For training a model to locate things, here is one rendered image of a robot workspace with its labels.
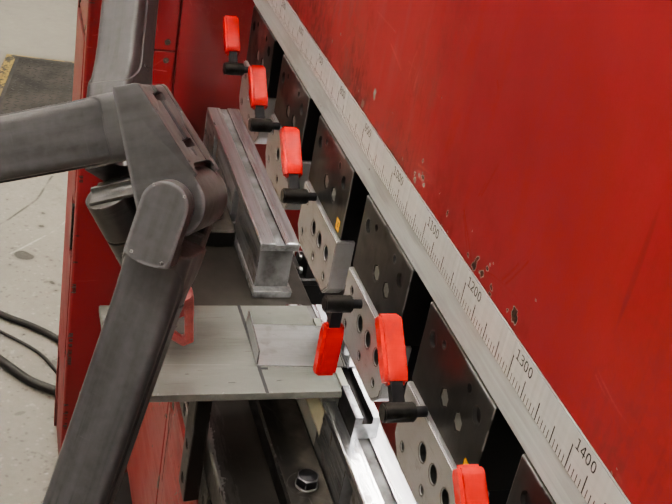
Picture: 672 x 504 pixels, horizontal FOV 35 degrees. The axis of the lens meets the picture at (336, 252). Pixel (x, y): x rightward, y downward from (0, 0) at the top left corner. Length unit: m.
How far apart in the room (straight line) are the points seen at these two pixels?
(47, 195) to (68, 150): 2.83
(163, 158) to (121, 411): 0.22
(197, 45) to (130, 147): 1.16
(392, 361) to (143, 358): 0.21
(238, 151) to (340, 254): 0.70
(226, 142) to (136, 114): 1.02
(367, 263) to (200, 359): 0.27
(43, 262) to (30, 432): 0.79
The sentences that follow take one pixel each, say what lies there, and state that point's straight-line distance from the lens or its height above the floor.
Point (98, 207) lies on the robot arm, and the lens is 1.15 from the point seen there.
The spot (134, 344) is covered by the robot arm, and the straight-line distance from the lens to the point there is 0.92.
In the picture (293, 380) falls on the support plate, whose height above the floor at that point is 1.00.
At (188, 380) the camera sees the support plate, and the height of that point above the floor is 1.00.
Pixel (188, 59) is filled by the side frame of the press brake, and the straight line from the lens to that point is 2.04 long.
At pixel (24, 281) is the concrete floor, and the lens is 3.27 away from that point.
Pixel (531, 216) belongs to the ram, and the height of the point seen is 1.41.
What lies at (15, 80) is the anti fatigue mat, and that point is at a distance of 4.60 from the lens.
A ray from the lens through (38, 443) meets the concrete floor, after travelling 2.69.
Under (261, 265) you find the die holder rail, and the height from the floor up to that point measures 0.92.
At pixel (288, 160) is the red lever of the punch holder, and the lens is 1.27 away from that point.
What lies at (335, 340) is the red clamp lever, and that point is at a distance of 1.12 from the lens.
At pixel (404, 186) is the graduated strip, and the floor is 1.32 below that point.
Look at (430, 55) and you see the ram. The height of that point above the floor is 1.44.
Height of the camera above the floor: 1.74
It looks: 29 degrees down
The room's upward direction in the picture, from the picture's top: 11 degrees clockwise
